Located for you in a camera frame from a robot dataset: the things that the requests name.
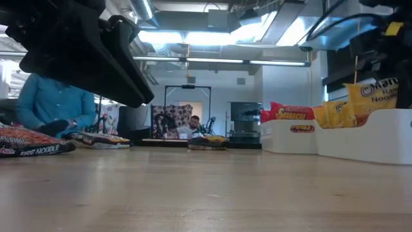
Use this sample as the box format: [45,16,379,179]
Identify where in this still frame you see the silver round ventilation duct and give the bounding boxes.
[128,0,155,22]

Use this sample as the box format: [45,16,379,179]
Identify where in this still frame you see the dark grey chair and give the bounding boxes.
[116,104,152,140]

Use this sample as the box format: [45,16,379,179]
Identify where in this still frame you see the grey ceiling unit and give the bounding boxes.
[207,8,231,30]

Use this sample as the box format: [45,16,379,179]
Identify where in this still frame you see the black aluminium table frame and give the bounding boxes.
[130,137,263,150]

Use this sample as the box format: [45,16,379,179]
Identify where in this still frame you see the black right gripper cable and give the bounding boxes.
[304,0,387,42]

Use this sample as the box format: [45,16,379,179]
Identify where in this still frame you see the black cabinet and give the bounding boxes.
[230,101,264,144]

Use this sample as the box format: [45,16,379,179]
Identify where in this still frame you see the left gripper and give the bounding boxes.
[0,0,155,109]

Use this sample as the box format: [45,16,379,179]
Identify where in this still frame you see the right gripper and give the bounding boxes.
[350,6,412,110]

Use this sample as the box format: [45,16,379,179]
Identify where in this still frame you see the long ceiling light fixture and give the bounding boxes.
[0,50,28,58]
[133,55,312,68]

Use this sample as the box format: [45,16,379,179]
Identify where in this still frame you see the black Fire Noodle pack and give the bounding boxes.
[187,133,231,151]
[0,124,77,159]
[62,131,133,150]

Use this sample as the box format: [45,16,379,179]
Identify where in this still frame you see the large silver ceiling duct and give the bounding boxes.
[276,0,380,52]

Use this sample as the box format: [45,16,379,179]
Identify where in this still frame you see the patterned fabric screen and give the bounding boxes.
[151,102,194,140]

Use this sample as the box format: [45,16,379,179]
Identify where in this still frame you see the white plastic bin with sticker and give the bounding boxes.
[259,119,319,155]

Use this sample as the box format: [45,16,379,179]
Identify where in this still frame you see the person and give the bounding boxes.
[14,72,97,138]
[175,115,202,139]

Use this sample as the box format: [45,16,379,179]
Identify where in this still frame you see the black gantry frame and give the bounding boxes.
[164,84,212,140]

